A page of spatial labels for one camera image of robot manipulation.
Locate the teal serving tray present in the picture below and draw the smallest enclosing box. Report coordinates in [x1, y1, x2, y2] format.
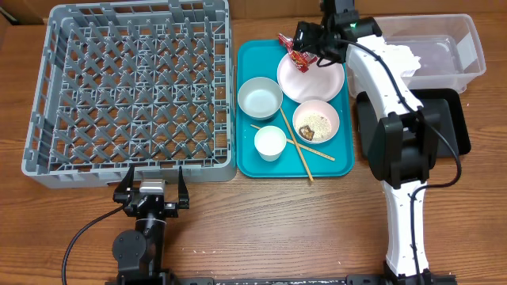
[236, 40, 355, 178]

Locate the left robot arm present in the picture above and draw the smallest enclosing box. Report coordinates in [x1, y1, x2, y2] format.
[112, 166, 189, 285]

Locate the white napkin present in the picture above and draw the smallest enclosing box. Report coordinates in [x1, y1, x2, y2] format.
[381, 44, 421, 77]

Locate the grey bowl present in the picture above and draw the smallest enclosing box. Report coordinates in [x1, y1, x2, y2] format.
[237, 77, 284, 120]

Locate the black tray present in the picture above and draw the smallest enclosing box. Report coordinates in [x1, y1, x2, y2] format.
[356, 89, 471, 158]

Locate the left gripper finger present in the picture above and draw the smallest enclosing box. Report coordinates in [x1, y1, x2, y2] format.
[177, 166, 189, 203]
[116, 165, 135, 193]

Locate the wooden chopstick with markings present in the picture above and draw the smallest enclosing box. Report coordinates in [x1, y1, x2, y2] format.
[250, 124, 335, 162]

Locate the grey dish rack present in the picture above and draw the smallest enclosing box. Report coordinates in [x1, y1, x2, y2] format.
[21, 1, 237, 188]

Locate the white cup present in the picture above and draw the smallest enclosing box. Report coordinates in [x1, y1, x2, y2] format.
[254, 126, 287, 162]

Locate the red snack wrapper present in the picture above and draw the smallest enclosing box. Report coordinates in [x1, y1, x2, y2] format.
[278, 33, 318, 73]

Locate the small pink bowl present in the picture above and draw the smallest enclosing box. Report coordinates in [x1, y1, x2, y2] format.
[292, 100, 340, 144]

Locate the brown food scrap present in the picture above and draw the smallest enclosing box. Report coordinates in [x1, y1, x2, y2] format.
[299, 125, 314, 141]

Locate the large pink plate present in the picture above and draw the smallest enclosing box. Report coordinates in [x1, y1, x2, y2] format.
[276, 54, 345, 104]

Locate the clear plastic bin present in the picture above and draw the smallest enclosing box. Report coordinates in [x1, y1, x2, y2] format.
[357, 14, 486, 93]

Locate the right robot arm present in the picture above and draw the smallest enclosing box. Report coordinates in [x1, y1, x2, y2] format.
[295, 1, 442, 284]

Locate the white rice pile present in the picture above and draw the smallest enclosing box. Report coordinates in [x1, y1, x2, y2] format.
[296, 112, 334, 143]

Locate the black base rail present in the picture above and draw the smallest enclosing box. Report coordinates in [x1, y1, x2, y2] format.
[105, 272, 457, 285]

